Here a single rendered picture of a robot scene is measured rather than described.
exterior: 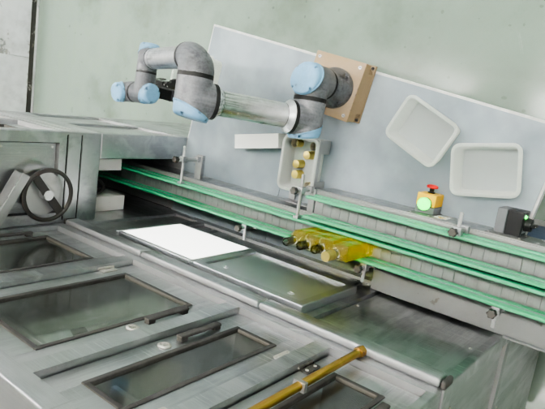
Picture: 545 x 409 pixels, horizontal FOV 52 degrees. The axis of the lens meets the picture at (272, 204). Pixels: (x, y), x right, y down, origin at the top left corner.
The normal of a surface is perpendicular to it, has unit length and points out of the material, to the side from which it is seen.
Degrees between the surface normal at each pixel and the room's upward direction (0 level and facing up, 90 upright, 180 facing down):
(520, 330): 0
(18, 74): 90
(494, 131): 0
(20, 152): 90
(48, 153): 90
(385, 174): 0
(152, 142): 90
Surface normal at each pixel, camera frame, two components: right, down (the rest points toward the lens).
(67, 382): 0.15, -0.97
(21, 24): 0.78, 0.22
